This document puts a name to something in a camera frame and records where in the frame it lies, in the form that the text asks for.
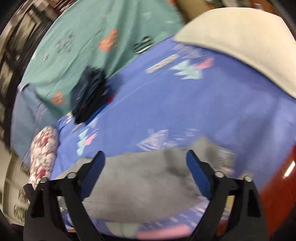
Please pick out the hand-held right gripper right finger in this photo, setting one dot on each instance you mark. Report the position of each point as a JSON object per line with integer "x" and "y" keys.
{"x": 200, "y": 173}

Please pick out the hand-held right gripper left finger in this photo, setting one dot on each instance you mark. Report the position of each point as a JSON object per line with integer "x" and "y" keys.
{"x": 93, "y": 173}

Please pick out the grey sweatpants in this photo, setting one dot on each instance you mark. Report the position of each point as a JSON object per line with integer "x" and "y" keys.
{"x": 143, "y": 183}

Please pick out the folded black pants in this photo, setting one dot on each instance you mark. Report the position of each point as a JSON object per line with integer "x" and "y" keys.
{"x": 97, "y": 106}

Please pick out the floral bolster pillow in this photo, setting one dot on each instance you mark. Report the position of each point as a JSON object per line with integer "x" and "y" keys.
{"x": 44, "y": 153}

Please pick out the folded blue garment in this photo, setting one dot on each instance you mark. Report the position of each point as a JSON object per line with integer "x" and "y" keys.
{"x": 94, "y": 117}

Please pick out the blue printed bed sheet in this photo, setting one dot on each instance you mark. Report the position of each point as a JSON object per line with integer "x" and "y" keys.
{"x": 185, "y": 111}

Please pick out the grey-blue plaid sheet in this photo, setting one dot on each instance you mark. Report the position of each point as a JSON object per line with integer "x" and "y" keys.
{"x": 25, "y": 120}

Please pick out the folded blue jeans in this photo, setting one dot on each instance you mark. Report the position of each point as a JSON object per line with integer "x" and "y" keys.
{"x": 89, "y": 85}

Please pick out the teal heart-print sheet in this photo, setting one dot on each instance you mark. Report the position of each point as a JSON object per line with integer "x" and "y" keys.
{"x": 87, "y": 39}

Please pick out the white pillow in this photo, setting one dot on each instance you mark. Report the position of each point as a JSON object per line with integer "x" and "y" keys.
{"x": 242, "y": 41}

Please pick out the wooden bed frame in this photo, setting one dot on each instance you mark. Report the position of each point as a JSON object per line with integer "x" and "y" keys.
{"x": 277, "y": 183}

